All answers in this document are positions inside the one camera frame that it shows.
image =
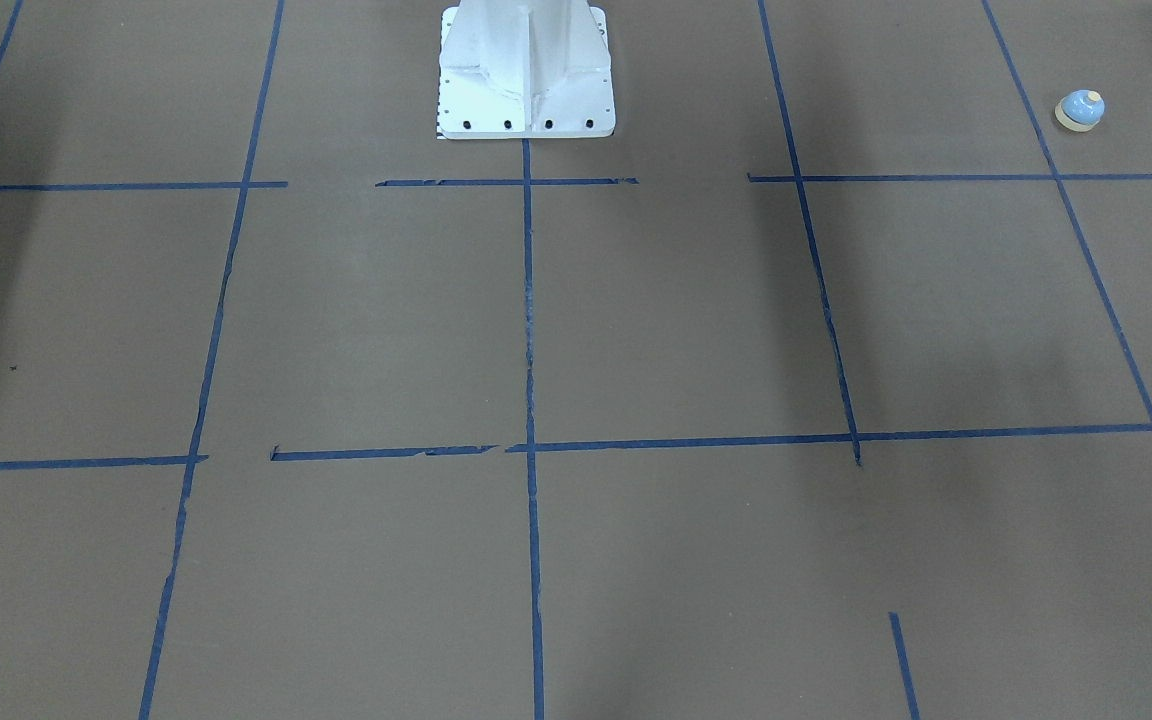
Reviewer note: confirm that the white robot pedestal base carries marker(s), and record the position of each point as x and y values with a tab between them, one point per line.
524	69

